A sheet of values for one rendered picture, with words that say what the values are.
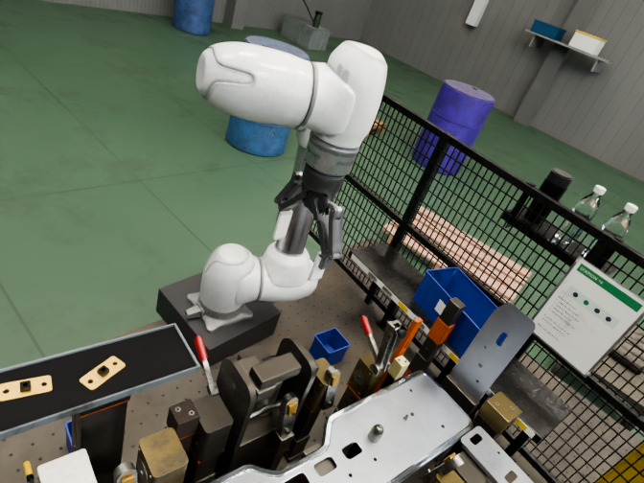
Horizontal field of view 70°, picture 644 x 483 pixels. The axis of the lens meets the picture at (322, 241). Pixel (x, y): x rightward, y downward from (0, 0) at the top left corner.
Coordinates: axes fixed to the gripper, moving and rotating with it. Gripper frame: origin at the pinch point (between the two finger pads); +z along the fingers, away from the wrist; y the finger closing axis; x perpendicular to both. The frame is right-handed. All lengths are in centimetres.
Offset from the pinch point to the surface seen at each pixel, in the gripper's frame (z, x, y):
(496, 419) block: 43, 59, 39
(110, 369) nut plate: 29.8, -32.5, -8.1
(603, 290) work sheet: 5, 90, 35
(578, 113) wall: 87, 956, -318
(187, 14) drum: 119, 306, -717
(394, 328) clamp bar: 25.0, 34.1, 10.0
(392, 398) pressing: 46, 37, 19
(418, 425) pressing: 46, 37, 29
